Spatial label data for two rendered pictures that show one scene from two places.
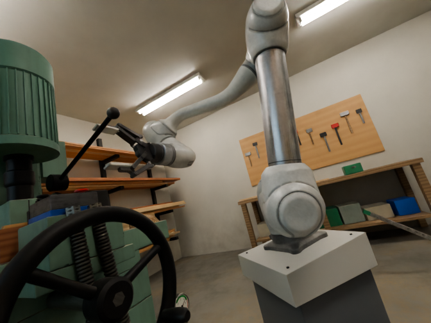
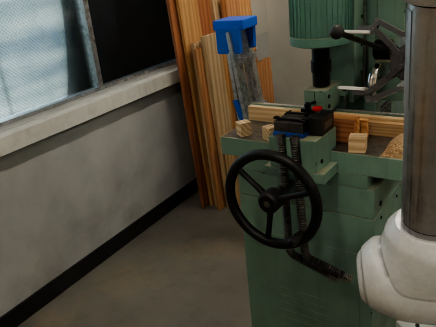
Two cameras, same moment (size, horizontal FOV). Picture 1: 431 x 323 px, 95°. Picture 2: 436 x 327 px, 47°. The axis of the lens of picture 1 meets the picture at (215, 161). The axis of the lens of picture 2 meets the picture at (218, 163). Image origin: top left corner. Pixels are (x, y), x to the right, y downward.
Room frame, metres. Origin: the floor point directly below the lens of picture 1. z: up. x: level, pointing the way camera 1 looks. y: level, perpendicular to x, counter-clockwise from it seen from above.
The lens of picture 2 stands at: (0.39, -0.98, 1.41)
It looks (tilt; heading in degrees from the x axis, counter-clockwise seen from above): 22 degrees down; 99
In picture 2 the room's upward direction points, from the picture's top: 6 degrees counter-clockwise
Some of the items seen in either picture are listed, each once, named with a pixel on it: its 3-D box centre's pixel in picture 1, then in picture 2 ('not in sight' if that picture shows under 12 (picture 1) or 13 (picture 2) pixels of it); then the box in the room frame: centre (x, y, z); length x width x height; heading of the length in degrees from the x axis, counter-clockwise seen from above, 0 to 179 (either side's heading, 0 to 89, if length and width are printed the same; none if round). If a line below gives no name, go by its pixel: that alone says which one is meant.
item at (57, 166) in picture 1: (50, 161); (396, 9); (0.73, 0.63, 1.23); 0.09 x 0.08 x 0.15; 62
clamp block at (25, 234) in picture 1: (74, 237); (303, 146); (0.43, 0.33, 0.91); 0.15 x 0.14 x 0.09; 152
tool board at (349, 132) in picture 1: (300, 144); not in sight; (3.22, -1.44, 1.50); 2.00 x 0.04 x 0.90; 65
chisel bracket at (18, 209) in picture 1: (19, 220); (324, 98); (0.51, 0.53, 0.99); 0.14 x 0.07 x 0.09; 62
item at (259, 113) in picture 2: not in sight; (333, 120); (0.53, 0.52, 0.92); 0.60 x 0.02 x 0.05; 152
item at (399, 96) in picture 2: not in sight; (392, 78); (0.72, 0.60, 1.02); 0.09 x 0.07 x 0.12; 152
